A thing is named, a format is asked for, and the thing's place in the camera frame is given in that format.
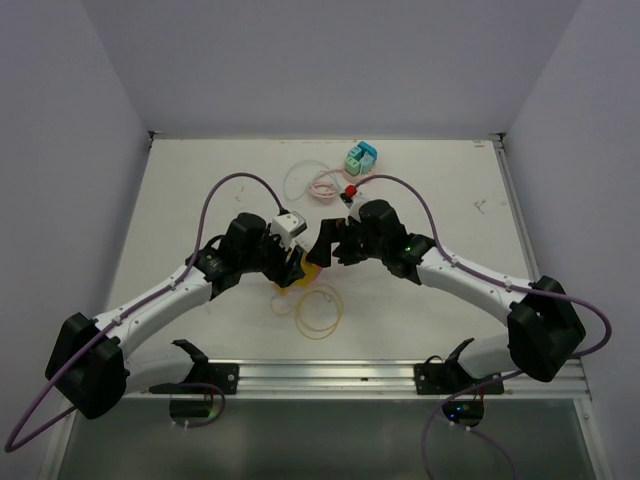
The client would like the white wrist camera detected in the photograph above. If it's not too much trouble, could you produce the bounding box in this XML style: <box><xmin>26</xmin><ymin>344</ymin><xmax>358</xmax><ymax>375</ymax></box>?
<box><xmin>340</xmin><ymin>184</ymin><xmax>370</xmax><ymax>222</ymax></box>
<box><xmin>270</xmin><ymin>211</ymin><xmax>307</xmax><ymax>249</ymax></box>

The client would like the yellow coiled cable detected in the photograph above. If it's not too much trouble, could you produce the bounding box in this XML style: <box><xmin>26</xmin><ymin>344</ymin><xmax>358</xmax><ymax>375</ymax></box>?
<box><xmin>269</xmin><ymin>282</ymin><xmax>346</xmax><ymax>342</ymax></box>

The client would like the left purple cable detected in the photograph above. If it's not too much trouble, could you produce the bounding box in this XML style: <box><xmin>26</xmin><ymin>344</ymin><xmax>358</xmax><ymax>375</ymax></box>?
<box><xmin>3</xmin><ymin>172</ymin><xmax>284</xmax><ymax>454</ymax></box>

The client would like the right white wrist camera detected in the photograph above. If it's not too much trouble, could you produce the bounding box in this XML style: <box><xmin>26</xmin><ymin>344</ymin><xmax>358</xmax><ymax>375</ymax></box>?
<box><xmin>340</xmin><ymin>184</ymin><xmax>370</xmax><ymax>222</ymax></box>

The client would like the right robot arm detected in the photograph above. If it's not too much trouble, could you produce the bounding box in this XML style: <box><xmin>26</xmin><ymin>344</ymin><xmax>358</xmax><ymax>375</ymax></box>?
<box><xmin>307</xmin><ymin>200</ymin><xmax>586</xmax><ymax>393</ymax></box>

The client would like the pink round socket base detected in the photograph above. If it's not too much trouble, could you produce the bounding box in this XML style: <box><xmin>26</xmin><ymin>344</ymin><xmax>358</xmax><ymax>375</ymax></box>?
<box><xmin>341</xmin><ymin>165</ymin><xmax>380</xmax><ymax>184</ymax></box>

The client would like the pink coiled cable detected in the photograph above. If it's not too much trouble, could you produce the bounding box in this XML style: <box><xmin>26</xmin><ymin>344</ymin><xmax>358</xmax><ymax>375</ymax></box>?
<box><xmin>307</xmin><ymin>167</ymin><xmax>351</xmax><ymax>205</ymax></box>

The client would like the pink plug adapter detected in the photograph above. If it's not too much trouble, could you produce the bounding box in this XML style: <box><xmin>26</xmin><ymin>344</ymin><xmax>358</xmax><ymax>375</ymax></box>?
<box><xmin>303</xmin><ymin>264</ymin><xmax>322</xmax><ymax>284</ymax></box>

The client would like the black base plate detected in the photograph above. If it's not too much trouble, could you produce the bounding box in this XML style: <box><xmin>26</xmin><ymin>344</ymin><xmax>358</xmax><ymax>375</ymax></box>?
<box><xmin>149</xmin><ymin>362</ymin><xmax>240</xmax><ymax>395</ymax></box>
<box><xmin>413</xmin><ymin>355</ymin><xmax>494</xmax><ymax>395</ymax></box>

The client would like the white light blue cable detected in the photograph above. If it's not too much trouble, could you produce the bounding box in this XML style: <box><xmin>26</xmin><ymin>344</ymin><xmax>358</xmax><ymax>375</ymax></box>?
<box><xmin>282</xmin><ymin>159</ymin><xmax>361</xmax><ymax>204</ymax></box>

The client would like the green plug adapter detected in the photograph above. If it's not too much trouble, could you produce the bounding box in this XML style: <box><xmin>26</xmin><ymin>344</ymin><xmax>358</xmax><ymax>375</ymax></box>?
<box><xmin>344</xmin><ymin>146</ymin><xmax>363</xmax><ymax>177</ymax></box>

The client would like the yellow cube socket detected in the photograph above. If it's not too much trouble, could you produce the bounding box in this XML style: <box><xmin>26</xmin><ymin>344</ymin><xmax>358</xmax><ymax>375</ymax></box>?
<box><xmin>272</xmin><ymin>253</ymin><xmax>311</xmax><ymax>295</ymax></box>

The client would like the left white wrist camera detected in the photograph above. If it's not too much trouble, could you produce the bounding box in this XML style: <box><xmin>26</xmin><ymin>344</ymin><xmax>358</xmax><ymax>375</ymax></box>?
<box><xmin>270</xmin><ymin>211</ymin><xmax>307</xmax><ymax>249</ymax></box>

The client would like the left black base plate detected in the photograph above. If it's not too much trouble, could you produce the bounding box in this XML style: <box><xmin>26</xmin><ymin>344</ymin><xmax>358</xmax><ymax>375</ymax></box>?
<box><xmin>149</xmin><ymin>362</ymin><xmax>240</xmax><ymax>395</ymax></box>

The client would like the aluminium mounting rail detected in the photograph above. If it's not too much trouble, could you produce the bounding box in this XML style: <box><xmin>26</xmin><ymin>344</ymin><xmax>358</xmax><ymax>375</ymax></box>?
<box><xmin>63</xmin><ymin>355</ymin><xmax>586</xmax><ymax>401</ymax></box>

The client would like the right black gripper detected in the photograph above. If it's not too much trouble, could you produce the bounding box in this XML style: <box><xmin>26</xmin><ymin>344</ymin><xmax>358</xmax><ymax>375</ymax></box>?
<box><xmin>307</xmin><ymin>217</ymin><xmax>387</xmax><ymax>267</ymax></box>

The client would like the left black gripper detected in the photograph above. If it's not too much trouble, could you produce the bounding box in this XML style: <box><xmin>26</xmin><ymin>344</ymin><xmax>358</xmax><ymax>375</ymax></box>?
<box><xmin>240</xmin><ymin>223</ymin><xmax>304</xmax><ymax>287</ymax></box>

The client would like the light blue plug adapter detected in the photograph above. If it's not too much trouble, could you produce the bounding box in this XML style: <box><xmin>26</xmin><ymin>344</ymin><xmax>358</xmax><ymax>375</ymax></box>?
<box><xmin>359</xmin><ymin>153</ymin><xmax>376</xmax><ymax>175</ymax></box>

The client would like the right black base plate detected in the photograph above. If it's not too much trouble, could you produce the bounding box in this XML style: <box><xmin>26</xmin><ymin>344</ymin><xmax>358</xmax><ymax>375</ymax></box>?
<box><xmin>413</xmin><ymin>355</ymin><xmax>494</xmax><ymax>395</ymax></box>

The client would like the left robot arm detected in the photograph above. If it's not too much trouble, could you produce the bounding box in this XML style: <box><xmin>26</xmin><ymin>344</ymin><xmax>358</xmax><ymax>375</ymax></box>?
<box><xmin>45</xmin><ymin>211</ymin><xmax>307</xmax><ymax>419</ymax></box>

